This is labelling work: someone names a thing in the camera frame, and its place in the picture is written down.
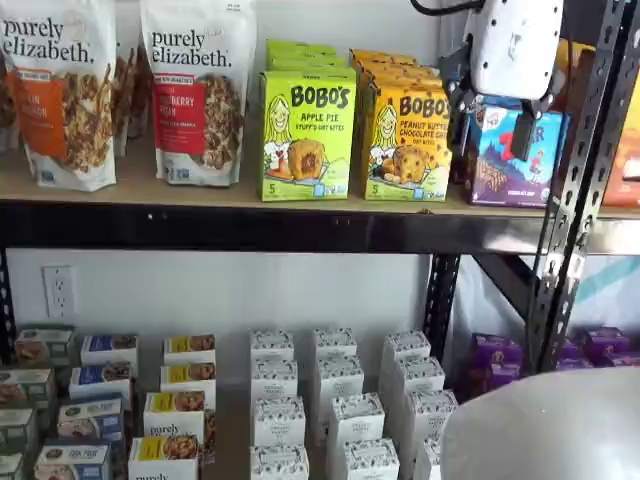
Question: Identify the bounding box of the white wall outlet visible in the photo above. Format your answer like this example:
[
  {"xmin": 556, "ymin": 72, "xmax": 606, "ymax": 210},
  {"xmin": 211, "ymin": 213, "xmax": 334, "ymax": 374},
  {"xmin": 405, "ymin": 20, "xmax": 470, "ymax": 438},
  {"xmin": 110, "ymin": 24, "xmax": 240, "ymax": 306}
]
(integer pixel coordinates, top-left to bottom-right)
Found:
[{"xmin": 42, "ymin": 265, "xmax": 79, "ymax": 319}]

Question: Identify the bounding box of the granola bag orange label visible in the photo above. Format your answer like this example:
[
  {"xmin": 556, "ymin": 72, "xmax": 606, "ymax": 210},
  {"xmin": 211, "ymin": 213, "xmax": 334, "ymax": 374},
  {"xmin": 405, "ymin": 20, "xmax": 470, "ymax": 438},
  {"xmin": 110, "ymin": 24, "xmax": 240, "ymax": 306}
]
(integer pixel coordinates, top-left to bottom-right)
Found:
[{"xmin": 0, "ymin": 0, "xmax": 119, "ymax": 192}]

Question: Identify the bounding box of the black shelf beam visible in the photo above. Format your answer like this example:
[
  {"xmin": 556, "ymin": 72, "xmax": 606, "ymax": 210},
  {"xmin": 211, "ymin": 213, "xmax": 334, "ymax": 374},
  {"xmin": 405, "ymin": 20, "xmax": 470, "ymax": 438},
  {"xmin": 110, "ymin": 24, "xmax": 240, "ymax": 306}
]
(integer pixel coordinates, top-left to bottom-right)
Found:
[{"xmin": 0, "ymin": 199, "xmax": 556, "ymax": 256}]

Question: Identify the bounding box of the white granola bag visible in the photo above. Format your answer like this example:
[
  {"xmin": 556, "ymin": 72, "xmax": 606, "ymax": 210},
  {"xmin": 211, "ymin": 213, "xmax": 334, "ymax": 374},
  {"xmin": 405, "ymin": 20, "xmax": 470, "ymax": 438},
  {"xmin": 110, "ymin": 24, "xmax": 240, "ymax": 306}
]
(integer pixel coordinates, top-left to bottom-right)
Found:
[{"xmin": 113, "ymin": 39, "xmax": 154, "ymax": 157}]

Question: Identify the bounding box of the white patterned pantry box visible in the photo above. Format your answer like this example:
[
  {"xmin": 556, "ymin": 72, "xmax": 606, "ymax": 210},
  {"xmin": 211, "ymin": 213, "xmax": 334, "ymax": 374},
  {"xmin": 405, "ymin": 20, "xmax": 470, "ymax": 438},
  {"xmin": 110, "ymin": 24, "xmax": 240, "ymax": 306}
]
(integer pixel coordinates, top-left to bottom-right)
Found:
[
  {"xmin": 313, "ymin": 327, "xmax": 358, "ymax": 359},
  {"xmin": 328, "ymin": 393, "xmax": 386, "ymax": 446},
  {"xmin": 383, "ymin": 329, "xmax": 432, "ymax": 361},
  {"xmin": 249, "ymin": 444, "xmax": 310, "ymax": 480},
  {"xmin": 250, "ymin": 358, "xmax": 299, "ymax": 401},
  {"xmin": 407, "ymin": 389, "xmax": 459, "ymax": 441},
  {"xmin": 317, "ymin": 355, "xmax": 365, "ymax": 401},
  {"xmin": 342, "ymin": 438, "xmax": 400, "ymax": 480},
  {"xmin": 394, "ymin": 357, "xmax": 446, "ymax": 396},
  {"xmin": 249, "ymin": 328, "xmax": 295, "ymax": 361},
  {"xmin": 252, "ymin": 397, "xmax": 306, "ymax": 448},
  {"xmin": 417, "ymin": 437, "xmax": 444, "ymax": 480}
]

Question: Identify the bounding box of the green-label granola box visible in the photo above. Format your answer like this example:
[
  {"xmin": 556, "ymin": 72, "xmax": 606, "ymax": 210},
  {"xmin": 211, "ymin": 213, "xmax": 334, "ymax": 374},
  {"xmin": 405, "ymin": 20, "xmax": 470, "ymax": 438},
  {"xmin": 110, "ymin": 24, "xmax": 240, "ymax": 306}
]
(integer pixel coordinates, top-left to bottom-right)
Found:
[
  {"xmin": 0, "ymin": 368, "xmax": 57, "ymax": 412},
  {"xmin": 0, "ymin": 452, "xmax": 27, "ymax": 480},
  {"xmin": 0, "ymin": 408, "xmax": 40, "ymax": 454},
  {"xmin": 14, "ymin": 327, "xmax": 77, "ymax": 369}
]

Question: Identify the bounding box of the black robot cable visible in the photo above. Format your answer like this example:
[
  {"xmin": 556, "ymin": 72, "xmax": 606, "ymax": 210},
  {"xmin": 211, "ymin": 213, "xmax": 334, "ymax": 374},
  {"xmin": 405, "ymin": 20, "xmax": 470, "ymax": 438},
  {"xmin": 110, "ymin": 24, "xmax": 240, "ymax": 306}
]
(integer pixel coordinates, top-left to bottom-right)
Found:
[{"xmin": 409, "ymin": 0, "xmax": 489, "ymax": 17}]

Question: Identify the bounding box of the green Bobo's apple pie box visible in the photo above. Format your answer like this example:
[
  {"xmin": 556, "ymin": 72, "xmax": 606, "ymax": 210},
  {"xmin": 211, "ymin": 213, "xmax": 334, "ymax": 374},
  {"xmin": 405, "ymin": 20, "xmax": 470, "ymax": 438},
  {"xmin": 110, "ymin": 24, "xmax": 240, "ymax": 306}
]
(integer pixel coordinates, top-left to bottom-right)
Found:
[
  {"xmin": 265, "ymin": 48, "xmax": 346, "ymax": 64},
  {"xmin": 264, "ymin": 58, "xmax": 347, "ymax": 76},
  {"xmin": 264, "ymin": 39, "xmax": 337, "ymax": 54},
  {"xmin": 257, "ymin": 70, "xmax": 358, "ymax": 203}
]

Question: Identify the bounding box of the blue-label granola box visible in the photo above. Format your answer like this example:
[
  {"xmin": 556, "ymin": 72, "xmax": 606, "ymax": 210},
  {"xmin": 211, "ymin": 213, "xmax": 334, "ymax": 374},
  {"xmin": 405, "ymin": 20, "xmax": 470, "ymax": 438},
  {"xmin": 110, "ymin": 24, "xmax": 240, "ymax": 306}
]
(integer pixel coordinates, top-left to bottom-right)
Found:
[
  {"xmin": 33, "ymin": 439, "xmax": 114, "ymax": 480},
  {"xmin": 56, "ymin": 397, "xmax": 125, "ymax": 444},
  {"xmin": 68, "ymin": 362, "xmax": 134, "ymax": 401},
  {"xmin": 80, "ymin": 333, "xmax": 139, "ymax": 366}
]

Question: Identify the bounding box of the black diagonal shelf brace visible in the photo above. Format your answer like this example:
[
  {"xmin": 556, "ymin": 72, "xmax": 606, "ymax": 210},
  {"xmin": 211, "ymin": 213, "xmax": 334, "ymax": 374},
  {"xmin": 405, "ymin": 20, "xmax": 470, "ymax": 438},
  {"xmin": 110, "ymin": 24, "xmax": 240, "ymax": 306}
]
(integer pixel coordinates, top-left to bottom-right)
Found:
[{"xmin": 472, "ymin": 253, "xmax": 544, "ymax": 311}]

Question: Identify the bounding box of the granola bag red label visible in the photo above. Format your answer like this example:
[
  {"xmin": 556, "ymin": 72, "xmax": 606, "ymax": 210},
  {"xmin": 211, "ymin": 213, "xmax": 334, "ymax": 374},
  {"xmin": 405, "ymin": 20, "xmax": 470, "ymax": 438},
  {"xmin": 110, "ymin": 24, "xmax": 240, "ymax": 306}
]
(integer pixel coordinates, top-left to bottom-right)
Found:
[{"xmin": 139, "ymin": 0, "xmax": 258, "ymax": 187}]

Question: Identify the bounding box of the orange Bobo's peanut butter box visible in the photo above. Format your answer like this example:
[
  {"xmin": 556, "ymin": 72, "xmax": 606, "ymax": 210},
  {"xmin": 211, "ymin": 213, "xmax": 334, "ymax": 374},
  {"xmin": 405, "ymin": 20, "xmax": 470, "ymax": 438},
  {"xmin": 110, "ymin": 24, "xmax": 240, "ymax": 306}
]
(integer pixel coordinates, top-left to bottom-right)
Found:
[
  {"xmin": 354, "ymin": 58, "xmax": 436, "ymax": 77},
  {"xmin": 349, "ymin": 48, "xmax": 418, "ymax": 65},
  {"xmin": 363, "ymin": 83, "xmax": 454, "ymax": 203},
  {"xmin": 360, "ymin": 69, "xmax": 448, "ymax": 101}
]

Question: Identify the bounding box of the white plastic sheet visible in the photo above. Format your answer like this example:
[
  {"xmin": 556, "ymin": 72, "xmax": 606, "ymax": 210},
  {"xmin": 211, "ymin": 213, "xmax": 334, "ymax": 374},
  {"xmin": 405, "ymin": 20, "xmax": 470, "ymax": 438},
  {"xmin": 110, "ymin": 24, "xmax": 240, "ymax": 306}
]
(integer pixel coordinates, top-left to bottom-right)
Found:
[{"xmin": 459, "ymin": 254, "xmax": 640, "ymax": 346}]

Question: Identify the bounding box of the purple snack box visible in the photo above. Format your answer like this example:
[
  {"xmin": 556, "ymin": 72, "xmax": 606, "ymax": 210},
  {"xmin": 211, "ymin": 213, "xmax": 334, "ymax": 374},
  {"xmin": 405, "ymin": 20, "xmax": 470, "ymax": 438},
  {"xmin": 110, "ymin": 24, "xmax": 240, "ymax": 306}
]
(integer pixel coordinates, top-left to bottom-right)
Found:
[
  {"xmin": 554, "ymin": 339, "xmax": 586, "ymax": 370},
  {"xmin": 607, "ymin": 349, "xmax": 640, "ymax": 370},
  {"xmin": 472, "ymin": 333, "xmax": 524, "ymax": 369},
  {"xmin": 487, "ymin": 362, "xmax": 525, "ymax": 392},
  {"xmin": 582, "ymin": 327, "xmax": 631, "ymax": 361}
]

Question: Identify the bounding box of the yellow-label granola box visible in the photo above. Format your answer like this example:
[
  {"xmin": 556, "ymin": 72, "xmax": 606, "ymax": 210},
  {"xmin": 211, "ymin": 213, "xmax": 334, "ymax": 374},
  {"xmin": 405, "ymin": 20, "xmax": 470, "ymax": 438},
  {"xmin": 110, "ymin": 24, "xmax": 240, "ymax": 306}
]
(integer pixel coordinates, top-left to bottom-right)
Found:
[
  {"xmin": 163, "ymin": 334, "xmax": 217, "ymax": 366},
  {"xmin": 143, "ymin": 391, "xmax": 217, "ymax": 464},
  {"xmin": 128, "ymin": 435, "xmax": 201, "ymax": 480},
  {"xmin": 159, "ymin": 362, "xmax": 217, "ymax": 396}
]

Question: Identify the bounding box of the large orange snack box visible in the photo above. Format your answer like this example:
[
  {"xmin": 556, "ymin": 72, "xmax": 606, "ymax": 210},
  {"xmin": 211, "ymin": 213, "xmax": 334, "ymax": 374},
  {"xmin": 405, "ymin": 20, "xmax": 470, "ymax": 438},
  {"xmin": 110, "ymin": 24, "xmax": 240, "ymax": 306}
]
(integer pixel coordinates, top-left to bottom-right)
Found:
[{"xmin": 554, "ymin": 38, "xmax": 640, "ymax": 209}]

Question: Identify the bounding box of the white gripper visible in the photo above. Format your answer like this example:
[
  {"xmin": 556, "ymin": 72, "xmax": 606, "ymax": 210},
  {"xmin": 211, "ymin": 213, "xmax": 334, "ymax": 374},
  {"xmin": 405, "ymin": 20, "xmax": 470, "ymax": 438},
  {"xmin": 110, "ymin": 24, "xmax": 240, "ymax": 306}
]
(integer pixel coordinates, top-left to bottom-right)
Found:
[{"xmin": 446, "ymin": 0, "xmax": 564, "ymax": 162}]

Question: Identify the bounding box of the perforated metal shelf upright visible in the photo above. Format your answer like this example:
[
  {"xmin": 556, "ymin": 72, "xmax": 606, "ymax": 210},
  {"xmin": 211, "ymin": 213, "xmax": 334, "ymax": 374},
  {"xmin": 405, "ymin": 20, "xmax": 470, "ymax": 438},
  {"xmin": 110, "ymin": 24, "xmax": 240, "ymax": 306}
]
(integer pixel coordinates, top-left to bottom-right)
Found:
[
  {"xmin": 527, "ymin": 0, "xmax": 626, "ymax": 374},
  {"xmin": 547, "ymin": 0, "xmax": 640, "ymax": 374},
  {"xmin": 429, "ymin": 253, "xmax": 461, "ymax": 351},
  {"xmin": 0, "ymin": 249, "xmax": 16, "ymax": 364}
]

